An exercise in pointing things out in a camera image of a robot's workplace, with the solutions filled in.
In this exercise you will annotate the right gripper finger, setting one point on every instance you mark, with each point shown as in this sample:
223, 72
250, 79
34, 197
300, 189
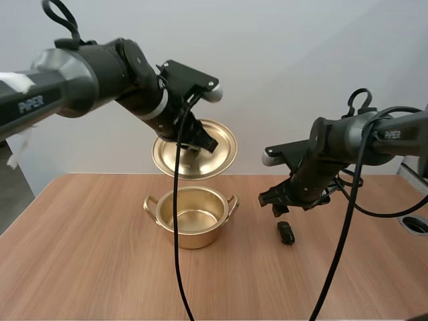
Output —
280, 210
271, 196

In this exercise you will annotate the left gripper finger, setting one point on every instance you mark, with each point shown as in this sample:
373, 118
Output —
208, 139

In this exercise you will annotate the gold pot lid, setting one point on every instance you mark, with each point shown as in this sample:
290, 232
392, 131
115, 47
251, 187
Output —
219, 150

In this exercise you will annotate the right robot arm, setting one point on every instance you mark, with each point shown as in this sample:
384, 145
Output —
378, 135

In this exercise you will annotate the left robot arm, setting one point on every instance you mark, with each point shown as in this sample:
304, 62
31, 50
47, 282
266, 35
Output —
100, 73

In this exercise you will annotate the small grey toy car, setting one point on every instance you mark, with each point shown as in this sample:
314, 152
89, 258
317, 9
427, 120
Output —
286, 232

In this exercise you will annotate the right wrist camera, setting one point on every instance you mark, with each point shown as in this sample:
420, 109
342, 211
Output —
287, 152

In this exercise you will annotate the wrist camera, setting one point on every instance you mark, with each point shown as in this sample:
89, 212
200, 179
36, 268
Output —
287, 152
187, 75

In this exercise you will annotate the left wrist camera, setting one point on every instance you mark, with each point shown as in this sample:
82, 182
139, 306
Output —
187, 75

